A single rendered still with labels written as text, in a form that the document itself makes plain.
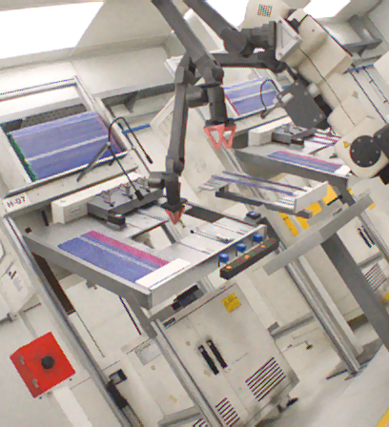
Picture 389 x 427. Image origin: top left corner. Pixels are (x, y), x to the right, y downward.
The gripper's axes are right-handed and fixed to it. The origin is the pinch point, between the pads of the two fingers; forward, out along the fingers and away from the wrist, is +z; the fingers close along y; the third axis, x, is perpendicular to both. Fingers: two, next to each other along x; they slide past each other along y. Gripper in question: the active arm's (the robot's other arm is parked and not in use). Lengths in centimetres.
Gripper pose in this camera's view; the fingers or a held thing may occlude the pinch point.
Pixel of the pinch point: (175, 221)
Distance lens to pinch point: 243.6
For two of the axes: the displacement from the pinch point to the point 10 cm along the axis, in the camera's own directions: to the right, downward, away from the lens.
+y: -6.2, 3.8, -6.8
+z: 0.8, 9.0, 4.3
